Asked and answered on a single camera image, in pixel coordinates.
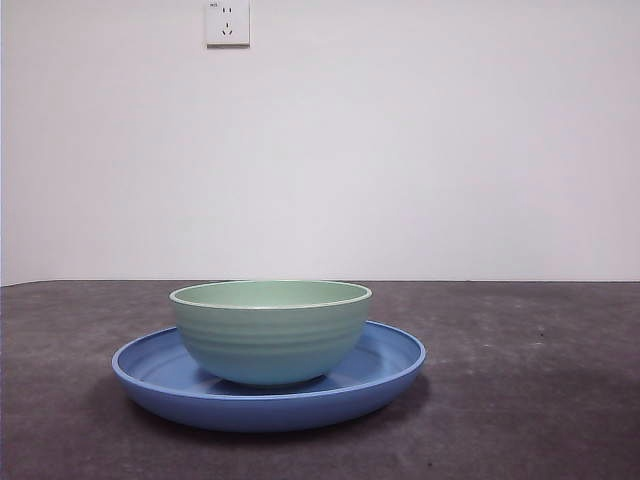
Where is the green ribbed bowl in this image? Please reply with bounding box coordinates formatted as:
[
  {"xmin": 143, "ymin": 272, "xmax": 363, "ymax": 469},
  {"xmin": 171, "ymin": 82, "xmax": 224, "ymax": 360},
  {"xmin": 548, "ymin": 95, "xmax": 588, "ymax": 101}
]
[{"xmin": 168, "ymin": 279, "xmax": 374, "ymax": 390}]

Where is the blue round plate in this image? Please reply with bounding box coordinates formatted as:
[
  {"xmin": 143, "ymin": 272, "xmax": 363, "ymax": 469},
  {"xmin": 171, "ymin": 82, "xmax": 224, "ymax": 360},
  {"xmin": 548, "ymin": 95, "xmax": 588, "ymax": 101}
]
[{"xmin": 110, "ymin": 320, "xmax": 428, "ymax": 434}]

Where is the white wall socket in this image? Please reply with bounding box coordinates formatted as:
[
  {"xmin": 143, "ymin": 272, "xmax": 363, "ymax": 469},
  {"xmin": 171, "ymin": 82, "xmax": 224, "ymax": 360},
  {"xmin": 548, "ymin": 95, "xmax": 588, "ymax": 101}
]
[{"xmin": 205, "ymin": 0, "xmax": 252, "ymax": 50}]

